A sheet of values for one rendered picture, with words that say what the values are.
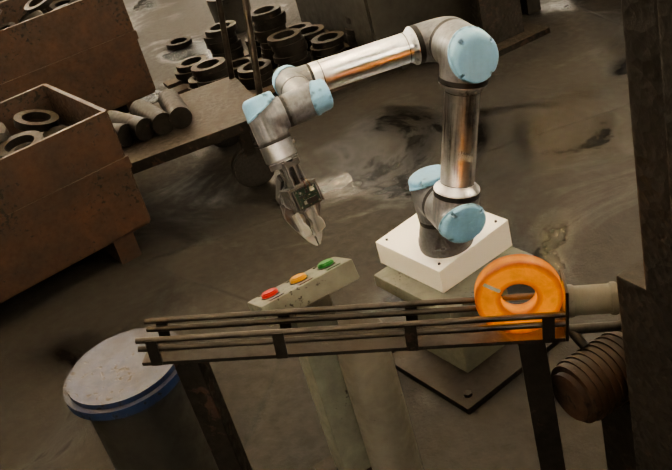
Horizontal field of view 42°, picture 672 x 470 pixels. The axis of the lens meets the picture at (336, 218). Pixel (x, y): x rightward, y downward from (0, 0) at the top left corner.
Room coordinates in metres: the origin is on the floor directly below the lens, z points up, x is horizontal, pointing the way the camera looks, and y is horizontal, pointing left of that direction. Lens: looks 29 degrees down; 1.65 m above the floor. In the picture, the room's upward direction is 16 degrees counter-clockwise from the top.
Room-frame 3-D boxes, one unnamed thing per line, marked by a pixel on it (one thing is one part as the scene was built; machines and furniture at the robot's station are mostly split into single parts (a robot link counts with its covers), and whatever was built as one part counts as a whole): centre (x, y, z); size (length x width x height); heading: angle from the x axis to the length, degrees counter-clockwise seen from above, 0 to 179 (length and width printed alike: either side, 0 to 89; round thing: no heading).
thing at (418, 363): (2.04, -0.28, 0.13); 0.40 x 0.40 x 0.26; 30
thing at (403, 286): (2.04, -0.28, 0.28); 0.32 x 0.32 x 0.04; 30
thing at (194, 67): (4.75, 0.06, 0.22); 1.20 x 0.81 x 0.44; 108
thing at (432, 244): (2.04, -0.27, 0.43); 0.15 x 0.15 x 0.10
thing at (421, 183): (2.03, -0.27, 0.54); 0.13 x 0.12 x 0.14; 10
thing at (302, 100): (1.86, 0.00, 0.96); 0.11 x 0.11 x 0.08; 10
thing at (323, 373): (1.70, 0.12, 0.31); 0.24 x 0.16 x 0.62; 113
